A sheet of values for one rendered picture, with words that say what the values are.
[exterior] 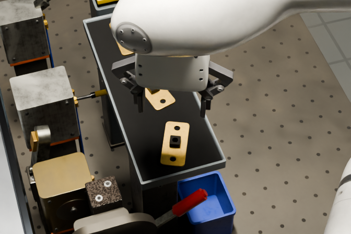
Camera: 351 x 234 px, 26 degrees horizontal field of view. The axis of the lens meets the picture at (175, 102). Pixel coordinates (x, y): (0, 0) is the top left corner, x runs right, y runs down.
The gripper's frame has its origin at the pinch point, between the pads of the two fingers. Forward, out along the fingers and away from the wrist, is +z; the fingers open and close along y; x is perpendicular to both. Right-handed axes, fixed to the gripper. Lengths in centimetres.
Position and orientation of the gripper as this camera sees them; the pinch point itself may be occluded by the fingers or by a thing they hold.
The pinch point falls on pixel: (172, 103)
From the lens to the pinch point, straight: 111.2
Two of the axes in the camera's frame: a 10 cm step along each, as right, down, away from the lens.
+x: -1.0, 7.8, -6.2
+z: 0.0, 6.3, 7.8
